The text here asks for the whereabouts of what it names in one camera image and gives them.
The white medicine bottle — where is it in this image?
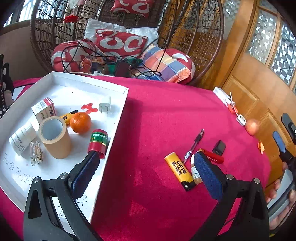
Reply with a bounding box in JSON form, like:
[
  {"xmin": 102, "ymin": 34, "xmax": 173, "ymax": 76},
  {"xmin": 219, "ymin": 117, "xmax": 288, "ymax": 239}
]
[{"xmin": 9, "ymin": 123, "xmax": 36, "ymax": 156}]

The orange mandarin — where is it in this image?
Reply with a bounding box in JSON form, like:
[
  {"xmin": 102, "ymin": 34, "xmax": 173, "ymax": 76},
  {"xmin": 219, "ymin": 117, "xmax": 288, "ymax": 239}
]
[{"xmin": 70, "ymin": 112, "xmax": 92, "ymax": 135}]

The right hand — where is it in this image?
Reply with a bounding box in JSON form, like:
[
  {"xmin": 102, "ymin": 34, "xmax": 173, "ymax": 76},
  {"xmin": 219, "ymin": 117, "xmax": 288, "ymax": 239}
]
[{"xmin": 264, "ymin": 162, "xmax": 296, "ymax": 231}]

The red apple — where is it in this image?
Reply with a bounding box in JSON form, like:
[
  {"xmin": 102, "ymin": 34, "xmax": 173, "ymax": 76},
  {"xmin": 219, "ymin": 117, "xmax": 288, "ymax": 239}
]
[{"xmin": 245, "ymin": 118, "xmax": 260, "ymax": 136}]

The white red medicine box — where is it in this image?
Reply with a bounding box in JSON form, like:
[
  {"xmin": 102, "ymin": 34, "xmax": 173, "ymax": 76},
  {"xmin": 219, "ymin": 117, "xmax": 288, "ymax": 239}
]
[{"xmin": 31, "ymin": 97, "xmax": 56, "ymax": 124}]

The wooden door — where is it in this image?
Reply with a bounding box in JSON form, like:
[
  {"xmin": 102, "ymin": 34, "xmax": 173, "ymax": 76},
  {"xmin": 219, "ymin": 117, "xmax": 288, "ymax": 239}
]
[{"xmin": 223, "ymin": 1, "xmax": 295, "ymax": 187}]

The white square charger puck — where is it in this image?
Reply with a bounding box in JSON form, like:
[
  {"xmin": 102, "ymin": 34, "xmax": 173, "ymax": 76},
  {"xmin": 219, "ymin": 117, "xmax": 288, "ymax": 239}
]
[{"xmin": 236, "ymin": 114, "xmax": 246, "ymax": 126}]

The red white cushion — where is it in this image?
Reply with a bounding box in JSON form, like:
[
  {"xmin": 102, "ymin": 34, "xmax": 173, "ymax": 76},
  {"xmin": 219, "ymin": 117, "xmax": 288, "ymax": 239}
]
[{"xmin": 95, "ymin": 29, "xmax": 148, "ymax": 57}]

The small white dropper bottle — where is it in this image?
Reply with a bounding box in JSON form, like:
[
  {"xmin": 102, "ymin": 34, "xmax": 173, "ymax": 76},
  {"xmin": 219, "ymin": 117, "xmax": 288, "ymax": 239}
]
[{"xmin": 190, "ymin": 155, "xmax": 203, "ymax": 184}]

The brown tape roll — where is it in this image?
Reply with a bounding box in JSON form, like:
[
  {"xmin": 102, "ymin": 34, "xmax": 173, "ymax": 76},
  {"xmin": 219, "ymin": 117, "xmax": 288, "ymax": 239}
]
[{"xmin": 39, "ymin": 116, "xmax": 72, "ymax": 159}]

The red headrest cushion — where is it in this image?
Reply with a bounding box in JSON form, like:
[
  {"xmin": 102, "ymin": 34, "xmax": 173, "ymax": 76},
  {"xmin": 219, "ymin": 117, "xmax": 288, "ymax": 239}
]
[{"xmin": 110, "ymin": 0, "xmax": 154, "ymax": 18}]

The black charger plug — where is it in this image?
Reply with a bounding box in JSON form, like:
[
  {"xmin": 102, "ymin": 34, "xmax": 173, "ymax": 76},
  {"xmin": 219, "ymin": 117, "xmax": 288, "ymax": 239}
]
[{"xmin": 212, "ymin": 140, "xmax": 226, "ymax": 156}]

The wicker hanging chair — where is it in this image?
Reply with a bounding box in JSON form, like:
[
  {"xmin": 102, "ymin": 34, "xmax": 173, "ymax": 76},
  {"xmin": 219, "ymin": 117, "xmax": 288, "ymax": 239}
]
[{"xmin": 30, "ymin": 1, "xmax": 224, "ymax": 86}]

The black gel pen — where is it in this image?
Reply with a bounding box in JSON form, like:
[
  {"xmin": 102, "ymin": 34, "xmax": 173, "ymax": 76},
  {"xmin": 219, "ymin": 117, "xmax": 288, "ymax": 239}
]
[{"xmin": 183, "ymin": 129, "xmax": 204, "ymax": 164}]

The white shallow tray box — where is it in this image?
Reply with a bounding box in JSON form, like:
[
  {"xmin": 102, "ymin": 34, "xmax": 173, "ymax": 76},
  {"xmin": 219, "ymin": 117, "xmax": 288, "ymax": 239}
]
[{"xmin": 1, "ymin": 72, "xmax": 129, "ymax": 236}]

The black cable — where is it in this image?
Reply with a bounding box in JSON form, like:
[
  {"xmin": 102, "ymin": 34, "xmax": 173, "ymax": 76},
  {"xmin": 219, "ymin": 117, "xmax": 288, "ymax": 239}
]
[{"xmin": 60, "ymin": 37, "xmax": 168, "ymax": 79}]

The plaid cushion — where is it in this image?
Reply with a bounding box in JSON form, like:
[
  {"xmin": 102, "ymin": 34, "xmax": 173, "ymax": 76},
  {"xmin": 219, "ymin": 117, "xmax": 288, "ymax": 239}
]
[{"xmin": 135, "ymin": 45, "xmax": 191, "ymax": 83}]

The red green can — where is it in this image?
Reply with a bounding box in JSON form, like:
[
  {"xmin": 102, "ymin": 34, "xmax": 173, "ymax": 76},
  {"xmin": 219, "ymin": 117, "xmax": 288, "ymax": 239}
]
[{"xmin": 87, "ymin": 129, "xmax": 108, "ymax": 159}]

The cartoon sticker badge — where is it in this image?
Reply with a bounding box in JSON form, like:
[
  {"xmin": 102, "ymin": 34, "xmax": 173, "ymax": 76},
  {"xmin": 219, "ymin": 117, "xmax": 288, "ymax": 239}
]
[{"xmin": 29, "ymin": 141, "xmax": 43, "ymax": 166}]

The black phone stand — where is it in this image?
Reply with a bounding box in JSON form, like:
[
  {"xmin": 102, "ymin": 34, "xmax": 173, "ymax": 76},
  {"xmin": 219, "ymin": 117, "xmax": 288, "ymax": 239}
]
[{"xmin": 0, "ymin": 54, "xmax": 14, "ymax": 118}]

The white charger plug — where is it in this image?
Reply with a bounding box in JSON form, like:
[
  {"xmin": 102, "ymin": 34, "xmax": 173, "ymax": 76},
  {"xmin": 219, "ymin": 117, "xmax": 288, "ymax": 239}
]
[{"xmin": 98, "ymin": 96, "xmax": 111, "ymax": 113}]

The yellow lighter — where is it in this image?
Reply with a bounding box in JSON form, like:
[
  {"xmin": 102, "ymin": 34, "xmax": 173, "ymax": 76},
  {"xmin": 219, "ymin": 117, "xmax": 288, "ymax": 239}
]
[
  {"xmin": 165, "ymin": 152, "xmax": 196, "ymax": 191},
  {"xmin": 60, "ymin": 110, "xmax": 78, "ymax": 125}
]

